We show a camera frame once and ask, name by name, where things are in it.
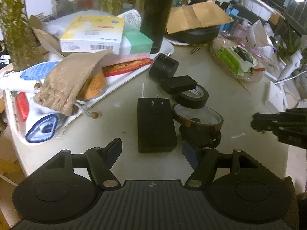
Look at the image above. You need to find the amber kapton tape roll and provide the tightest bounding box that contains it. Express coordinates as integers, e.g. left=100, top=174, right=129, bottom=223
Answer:
left=172, top=104, right=224, bottom=132

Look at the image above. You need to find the black power adapter block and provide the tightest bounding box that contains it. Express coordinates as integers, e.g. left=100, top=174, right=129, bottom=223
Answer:
left=137, top=98, right=177, bottom=153

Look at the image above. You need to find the black electrical tape roll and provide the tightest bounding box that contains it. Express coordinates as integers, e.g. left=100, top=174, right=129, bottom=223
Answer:
left=171, top=85, right=209, bottom=109

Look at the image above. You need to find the small black rectangular box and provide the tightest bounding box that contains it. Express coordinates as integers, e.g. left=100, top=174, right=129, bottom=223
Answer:
left=159, top=75, right=198, bottom=94

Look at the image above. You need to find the black cylinder lens cap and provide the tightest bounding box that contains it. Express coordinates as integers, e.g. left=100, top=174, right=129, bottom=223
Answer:
left=148, top=53, right=179, bottom=83

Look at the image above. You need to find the white power bank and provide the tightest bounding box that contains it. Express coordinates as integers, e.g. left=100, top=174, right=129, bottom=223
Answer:
left=264, top=81, right=284, bottom=114

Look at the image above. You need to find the orange round tin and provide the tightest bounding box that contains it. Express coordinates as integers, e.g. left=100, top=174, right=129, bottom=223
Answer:
left=77, top=66, right=108, bottom=101

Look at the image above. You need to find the clear glass snack dish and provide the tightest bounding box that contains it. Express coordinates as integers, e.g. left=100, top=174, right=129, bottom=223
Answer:
left=210, top=37, right=265, bottom=83

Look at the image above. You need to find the white serving tray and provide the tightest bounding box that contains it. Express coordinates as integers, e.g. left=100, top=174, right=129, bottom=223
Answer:
left=5, top=39, right=175, bottom=146

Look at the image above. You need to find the green tissue pack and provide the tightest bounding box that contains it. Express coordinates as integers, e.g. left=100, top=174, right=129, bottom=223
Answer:
left=120, top=28, right=153, bottom=55

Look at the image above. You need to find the white plastic tub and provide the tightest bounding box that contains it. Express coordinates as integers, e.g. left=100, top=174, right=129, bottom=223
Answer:
left=240, top=0, right=285, bottom=21

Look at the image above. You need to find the yellow white cardboard box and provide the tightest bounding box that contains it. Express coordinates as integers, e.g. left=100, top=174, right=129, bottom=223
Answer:
left=59, top=16, right=124, bottom=55

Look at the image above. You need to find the glass vase with stems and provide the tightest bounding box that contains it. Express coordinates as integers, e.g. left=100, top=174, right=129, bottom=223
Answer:
left=1, top=0, right=44, bottom=71

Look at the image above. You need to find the brown paper envelope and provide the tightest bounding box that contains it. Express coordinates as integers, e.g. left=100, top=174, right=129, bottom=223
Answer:
left=166, top=1, right=233, bottom=34

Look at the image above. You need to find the black thermos bottle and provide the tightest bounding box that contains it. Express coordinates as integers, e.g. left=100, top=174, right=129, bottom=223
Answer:
left=140, top=0, right=173, bottom=54

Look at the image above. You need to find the beige drawstring pouch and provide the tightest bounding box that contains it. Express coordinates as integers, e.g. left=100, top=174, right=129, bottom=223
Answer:
left=34, top=50, right=112, bottom=116

